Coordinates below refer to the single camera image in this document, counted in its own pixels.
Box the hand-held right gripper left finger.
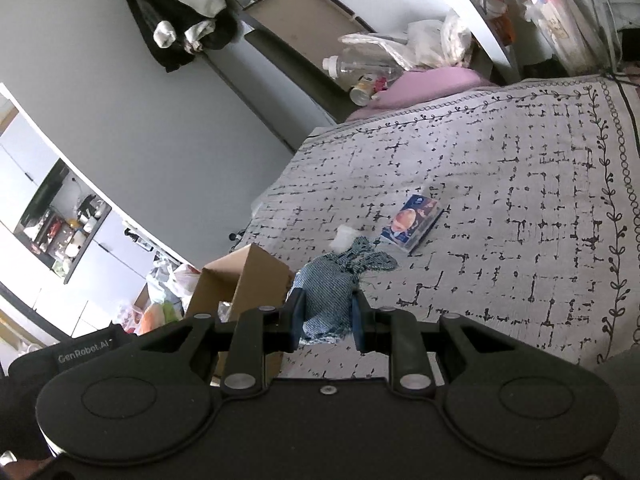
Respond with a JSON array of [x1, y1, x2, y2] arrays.
[[149, 287, 307, 397]]

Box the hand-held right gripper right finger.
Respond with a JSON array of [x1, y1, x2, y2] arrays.
[[350, 292, 502, 397]]

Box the blue soft cloth bundle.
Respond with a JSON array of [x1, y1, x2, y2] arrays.
[[292, 236, 401, 347]]

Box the brown cardboard box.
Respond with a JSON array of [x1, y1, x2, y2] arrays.
[[186, 243, 297, 382]]

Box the pink white pack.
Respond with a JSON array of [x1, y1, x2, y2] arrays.
[[116, 304, 151, 334]]

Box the white crumpled tissue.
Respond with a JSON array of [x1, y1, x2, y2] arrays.
[[328, 224, 362, 252]]

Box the white kitchen cabinet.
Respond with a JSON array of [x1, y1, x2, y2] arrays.
[[0, 99, 168, 343]]

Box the small printed box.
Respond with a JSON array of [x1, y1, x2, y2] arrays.
[[378, 193, 446, 255]]

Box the grey blue plastic bag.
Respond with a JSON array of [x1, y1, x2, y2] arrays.
[[146, 256, 174, 287]]

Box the assorted kitchenware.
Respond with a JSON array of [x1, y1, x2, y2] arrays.
[[21, 194, 109, 274]]

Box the white red plastic bag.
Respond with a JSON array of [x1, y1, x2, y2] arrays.
[[164, 261, 202, 302]]

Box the white black patterned blanket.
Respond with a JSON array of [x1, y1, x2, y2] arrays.
[[234, 73, 640, 385]]

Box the pink pillow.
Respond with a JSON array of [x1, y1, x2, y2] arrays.
[[371, 67, 497, 109]]

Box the brown framed board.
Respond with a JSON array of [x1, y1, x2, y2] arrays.
[[244, 29, 352, 124], [244, 0, 377, 37]]

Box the clear plastic bottle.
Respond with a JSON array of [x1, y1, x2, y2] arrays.
[[321, 47, 402, 82]]

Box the white plastic bags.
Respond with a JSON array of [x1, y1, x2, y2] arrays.
[[339, 9, 474, 72]]

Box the white desk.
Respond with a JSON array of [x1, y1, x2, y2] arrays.
[[428, 0, 640, 86]]

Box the hanging black white clothes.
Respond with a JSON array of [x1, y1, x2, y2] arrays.
[[116, 0, 242, 74]]

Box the orange bag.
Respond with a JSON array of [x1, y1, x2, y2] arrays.
[[486, 0, 517, 47]]

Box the pink white hanging bag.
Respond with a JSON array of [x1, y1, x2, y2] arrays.
[[529, 0, 609, 74]]

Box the black cable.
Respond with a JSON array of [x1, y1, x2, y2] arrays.
[[599, 71, 640, 87]]

